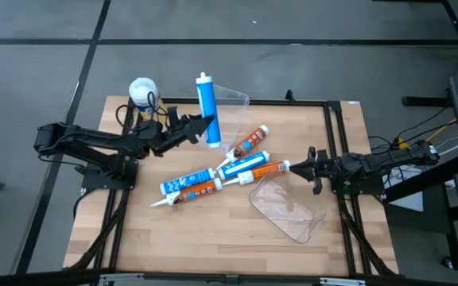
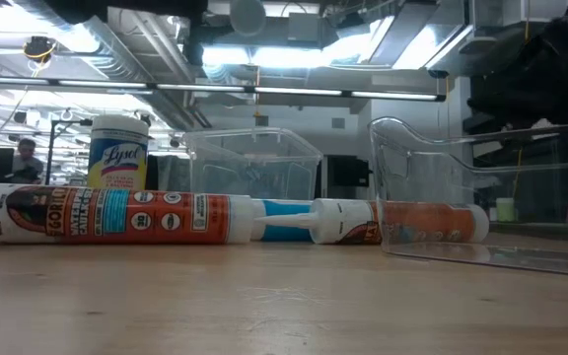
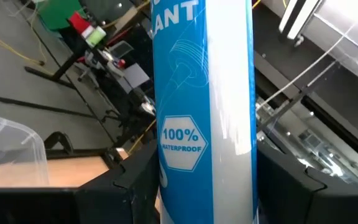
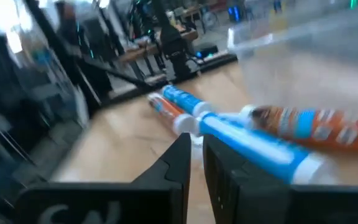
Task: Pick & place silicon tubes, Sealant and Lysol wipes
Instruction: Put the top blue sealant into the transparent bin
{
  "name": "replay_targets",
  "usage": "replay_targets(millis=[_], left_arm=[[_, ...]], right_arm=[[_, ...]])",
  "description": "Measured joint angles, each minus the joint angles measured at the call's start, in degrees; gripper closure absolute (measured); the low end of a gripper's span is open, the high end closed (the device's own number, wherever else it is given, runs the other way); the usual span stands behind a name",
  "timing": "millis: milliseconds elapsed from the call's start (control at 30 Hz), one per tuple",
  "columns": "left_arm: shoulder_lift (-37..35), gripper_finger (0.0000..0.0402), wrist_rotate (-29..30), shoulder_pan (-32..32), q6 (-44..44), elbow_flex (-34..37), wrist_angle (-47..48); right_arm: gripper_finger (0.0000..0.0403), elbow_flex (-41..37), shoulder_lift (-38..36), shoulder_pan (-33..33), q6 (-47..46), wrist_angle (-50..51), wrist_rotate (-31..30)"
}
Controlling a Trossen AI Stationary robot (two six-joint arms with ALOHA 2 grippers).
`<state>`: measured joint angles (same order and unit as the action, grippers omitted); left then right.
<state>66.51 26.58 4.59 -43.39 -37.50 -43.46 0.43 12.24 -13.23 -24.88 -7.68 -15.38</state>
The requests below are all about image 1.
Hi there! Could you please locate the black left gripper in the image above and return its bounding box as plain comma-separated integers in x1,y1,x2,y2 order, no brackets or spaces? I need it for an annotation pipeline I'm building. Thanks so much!
151,105,216,157

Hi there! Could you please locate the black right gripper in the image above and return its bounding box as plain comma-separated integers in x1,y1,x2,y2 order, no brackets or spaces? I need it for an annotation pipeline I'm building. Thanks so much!
290,145,347,195

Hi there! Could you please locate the blue silicone sealant tube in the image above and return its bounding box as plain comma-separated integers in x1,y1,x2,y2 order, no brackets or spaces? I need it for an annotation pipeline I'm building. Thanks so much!
216,150,271,181
195,71,223,149
159,167,217,195

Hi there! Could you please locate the orange white sealant tube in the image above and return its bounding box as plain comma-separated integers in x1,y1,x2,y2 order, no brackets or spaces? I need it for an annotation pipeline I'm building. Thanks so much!
149,177,223,208
221,160,292,187

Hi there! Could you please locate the clear plastic bin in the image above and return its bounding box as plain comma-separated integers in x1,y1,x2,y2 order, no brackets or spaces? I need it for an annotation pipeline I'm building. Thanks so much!
248,173,328,244
212,84,250,154

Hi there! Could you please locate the brown orange sealant tube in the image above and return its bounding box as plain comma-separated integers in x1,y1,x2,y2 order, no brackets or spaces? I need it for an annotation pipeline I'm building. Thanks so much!
215,124,270,171

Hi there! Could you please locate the white paper sheet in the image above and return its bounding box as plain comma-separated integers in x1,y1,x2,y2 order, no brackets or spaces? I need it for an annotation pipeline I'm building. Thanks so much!
387,164,423,187

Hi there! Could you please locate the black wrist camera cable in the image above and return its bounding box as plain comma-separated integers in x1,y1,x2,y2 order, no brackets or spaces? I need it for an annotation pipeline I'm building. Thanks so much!
115,90,173,132

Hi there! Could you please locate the black aluminium table frame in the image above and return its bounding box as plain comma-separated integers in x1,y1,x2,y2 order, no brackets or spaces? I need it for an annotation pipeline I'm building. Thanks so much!
64,97,399,286

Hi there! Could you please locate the silver metal bracket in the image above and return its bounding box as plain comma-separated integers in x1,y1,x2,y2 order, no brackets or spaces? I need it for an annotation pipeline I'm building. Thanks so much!
319,276,367,286
99,272,145,286

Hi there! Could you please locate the yellow cable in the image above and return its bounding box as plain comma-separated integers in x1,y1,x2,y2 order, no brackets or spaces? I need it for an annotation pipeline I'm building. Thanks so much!
425,118,457,142

